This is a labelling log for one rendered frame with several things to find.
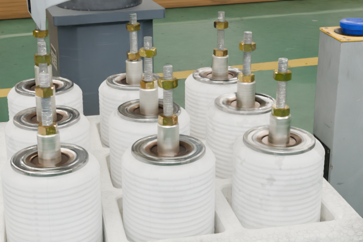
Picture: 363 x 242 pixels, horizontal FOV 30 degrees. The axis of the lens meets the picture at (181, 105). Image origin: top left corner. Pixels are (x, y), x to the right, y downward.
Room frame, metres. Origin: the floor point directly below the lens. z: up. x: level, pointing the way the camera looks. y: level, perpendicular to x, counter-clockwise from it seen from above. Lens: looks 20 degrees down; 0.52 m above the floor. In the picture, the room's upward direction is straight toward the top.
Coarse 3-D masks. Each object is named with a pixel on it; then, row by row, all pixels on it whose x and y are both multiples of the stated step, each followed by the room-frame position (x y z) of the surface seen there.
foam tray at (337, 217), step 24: (96, 120) 0.90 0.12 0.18; (0, 144) 0.82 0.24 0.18; (96, 144) 0.82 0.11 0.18; (0, 168) 0.74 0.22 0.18; (0, 192) 0.68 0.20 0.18; (120, 192) 0.68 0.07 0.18; (216, 192) 0.68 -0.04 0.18; (336, 192) 0.68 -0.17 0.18; (0, 216) 0.62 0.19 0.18; (120, 216) 0.67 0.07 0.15; (216, 216) 0.64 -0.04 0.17; (336, 216) 0.63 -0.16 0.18; (0, 240) 0.58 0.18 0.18; (120, 240) 0.58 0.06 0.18; (168, 240) 0.58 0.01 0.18; (192, 240) 0.58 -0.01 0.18; (216, 240) 0.58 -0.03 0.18; (240, 240) 0.58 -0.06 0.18; (264, 240) 0.58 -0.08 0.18; (288, 240) 0.58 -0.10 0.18; (312, 240) 0.58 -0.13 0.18; (336, 240) 0.59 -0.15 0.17; (360, 240) 0.59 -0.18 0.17
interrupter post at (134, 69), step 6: (126, 60) 0.86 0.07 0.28; (138, 60) 0.86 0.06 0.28; (126, 66) 0.86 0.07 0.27; (132, 66) 0.85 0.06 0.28; (138, 66) 0.85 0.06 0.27; (126, 72) 0.86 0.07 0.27; (132, 72) 0.85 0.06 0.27; (138, 72) 0.85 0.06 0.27; (126, 78) 0.86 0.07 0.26; (132, 78) 0.85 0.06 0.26; (138, 78) 0.85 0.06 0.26
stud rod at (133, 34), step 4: (132, 16) 0.86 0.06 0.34; (136, 16) 0.86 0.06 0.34; (132, 20) 0.86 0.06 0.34; (136, 20) 0.86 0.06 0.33; (132, 32) 0.86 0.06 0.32; (136, 32) 0.86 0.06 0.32; (132, 36) 0.86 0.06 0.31; (136, 36) 0.86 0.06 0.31; (132, 40) 0.86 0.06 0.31; (136, 40) 0.86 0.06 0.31; (132, 44) 0.86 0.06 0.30; (136, 44) 0.86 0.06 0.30; (132, 48) 0.86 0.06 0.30; (136, 48) 0.86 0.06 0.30; (132, 52) 0.86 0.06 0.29; (136, 52) 0.86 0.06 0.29; (132, 60) 0.86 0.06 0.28; (136, 60) 0.86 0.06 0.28
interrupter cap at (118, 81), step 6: (120, 72) 0.89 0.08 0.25; (144, 72) 0.89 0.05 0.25; (108, 78) 0.86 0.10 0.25; (114, 78) 0.87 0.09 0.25; (120, 78) 0.87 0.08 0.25; (156, 78) 0.87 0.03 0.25; (108, 84) 0.84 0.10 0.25; (114, 84) 0.84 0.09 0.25; (120, 84) 0.84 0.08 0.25; (126, 84) 0.84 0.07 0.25; (132, 84) 0.85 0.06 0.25; (138, 84) 0.85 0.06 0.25; (126, 90) 0.83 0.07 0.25; (132, 90) 0.82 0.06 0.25; (138, 90) 0.83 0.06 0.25
